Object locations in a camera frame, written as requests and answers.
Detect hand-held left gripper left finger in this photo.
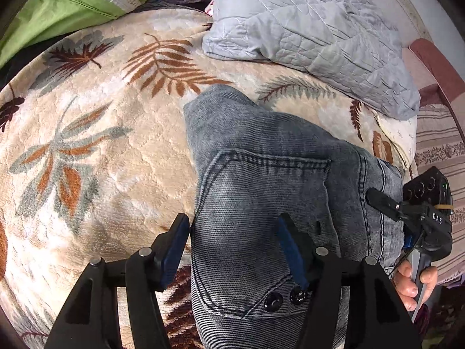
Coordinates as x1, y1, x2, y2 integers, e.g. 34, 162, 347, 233
44, 213, 191, 349

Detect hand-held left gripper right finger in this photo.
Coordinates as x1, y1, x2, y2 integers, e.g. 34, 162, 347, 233
276, 213, 424, 349

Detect grey-blue denim pants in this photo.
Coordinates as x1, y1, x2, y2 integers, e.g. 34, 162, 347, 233
183, 83, 407, 349

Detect person's right hand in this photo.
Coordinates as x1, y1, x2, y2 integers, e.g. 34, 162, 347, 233
394, 261, 439, 312

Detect cream printed pillow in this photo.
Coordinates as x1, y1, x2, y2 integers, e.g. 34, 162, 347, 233
374, 113, 418, 170

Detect striped maroon cloth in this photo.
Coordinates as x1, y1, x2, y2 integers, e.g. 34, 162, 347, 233
401, 37, 465, 288

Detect leaf print blanket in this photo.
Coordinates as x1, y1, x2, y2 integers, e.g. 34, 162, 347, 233
0, 7, 418, 349

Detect grey quilted pillow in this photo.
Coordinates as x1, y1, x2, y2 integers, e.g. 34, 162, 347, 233
201, 0, 422, 120

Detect green patterned pillow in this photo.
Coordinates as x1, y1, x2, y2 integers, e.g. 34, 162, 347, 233
0, 0, 162, 70

